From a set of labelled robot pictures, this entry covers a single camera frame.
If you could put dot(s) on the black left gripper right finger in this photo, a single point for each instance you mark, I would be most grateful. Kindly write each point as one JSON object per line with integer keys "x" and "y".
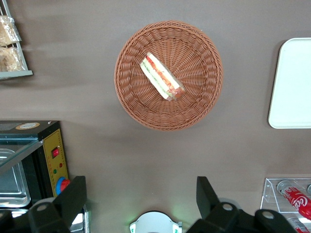
{"x": 218, "y": 218}

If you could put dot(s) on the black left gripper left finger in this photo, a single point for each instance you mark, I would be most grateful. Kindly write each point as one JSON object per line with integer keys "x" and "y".
{"x": 60, "y": 208}

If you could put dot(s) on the round brown wicker basket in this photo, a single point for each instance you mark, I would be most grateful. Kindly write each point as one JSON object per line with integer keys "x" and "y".
{"x": 199, "y": 72}

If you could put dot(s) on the plastic wrapped sandwich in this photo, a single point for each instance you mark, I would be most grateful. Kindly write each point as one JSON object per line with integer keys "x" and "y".
{"x": 161, "y": 76}

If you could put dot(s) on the white plastic tray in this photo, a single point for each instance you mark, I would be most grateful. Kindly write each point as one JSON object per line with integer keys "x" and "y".
{"x": 294, "y": 85}

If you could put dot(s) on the stainless steel pan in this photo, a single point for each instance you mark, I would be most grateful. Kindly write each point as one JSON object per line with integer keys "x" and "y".
{"x": 12, "y": 184}

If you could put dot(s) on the clear acrylic can box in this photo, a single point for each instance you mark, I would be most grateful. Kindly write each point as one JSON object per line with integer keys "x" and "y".
{"x": 269, "y": 191}

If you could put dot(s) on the black yellow food warmer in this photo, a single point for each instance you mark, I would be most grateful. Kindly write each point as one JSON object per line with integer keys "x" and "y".
{"x": 52, "y": 143}

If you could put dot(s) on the bagged bread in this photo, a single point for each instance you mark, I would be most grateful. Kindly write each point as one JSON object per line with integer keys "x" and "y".
{"x": 9, "y": 59}
{"x": 7, "y": 30}

